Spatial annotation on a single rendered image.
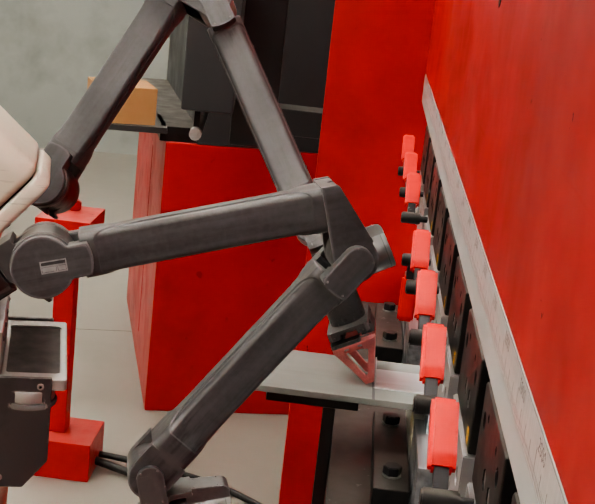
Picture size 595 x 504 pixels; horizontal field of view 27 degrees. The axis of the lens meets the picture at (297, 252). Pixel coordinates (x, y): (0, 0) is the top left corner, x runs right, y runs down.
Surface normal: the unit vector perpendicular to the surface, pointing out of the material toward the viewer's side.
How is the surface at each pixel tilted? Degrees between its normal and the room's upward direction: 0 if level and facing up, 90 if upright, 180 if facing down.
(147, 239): 84
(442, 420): 39
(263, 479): 0
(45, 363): 0
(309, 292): 93
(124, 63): 71
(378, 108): 90
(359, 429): 0
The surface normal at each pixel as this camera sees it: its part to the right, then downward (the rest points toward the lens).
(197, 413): 0.15, 0.14
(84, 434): 0.11, -0.96
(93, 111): -0.02, -0.09
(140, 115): 0.29, 0.27
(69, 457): -0.07, 0.24
